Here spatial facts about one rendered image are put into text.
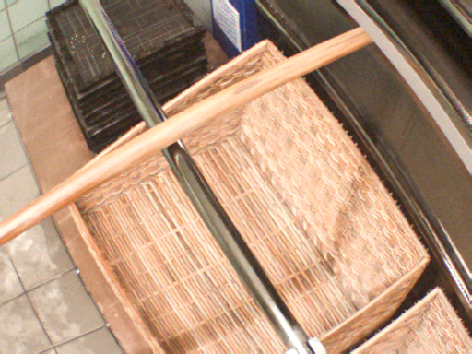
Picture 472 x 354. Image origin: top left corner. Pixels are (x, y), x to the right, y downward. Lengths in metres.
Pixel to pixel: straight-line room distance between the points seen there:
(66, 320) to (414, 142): 1.29
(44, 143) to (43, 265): 0.60
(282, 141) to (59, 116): 0.53
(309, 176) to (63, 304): 0.95
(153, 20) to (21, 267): 0.99
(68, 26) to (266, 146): 0.50
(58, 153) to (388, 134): 0.79
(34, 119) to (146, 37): 0.39
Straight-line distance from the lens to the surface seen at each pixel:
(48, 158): 1.93
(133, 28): 1.78
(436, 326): 1.50
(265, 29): 1.81
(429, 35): 1.01
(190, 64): 1.80
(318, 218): 1.72
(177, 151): 1.17
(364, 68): 1.45
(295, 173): 1.75
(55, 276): 2.44
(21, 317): 2.42
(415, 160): 1.40
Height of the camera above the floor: 2.17
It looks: 60 degrees down
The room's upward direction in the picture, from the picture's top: 4 degrees counter-clockwise
